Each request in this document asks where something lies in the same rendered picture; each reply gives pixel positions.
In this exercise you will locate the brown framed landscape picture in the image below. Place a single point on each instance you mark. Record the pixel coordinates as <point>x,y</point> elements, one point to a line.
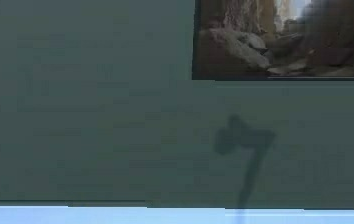
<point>278,40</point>

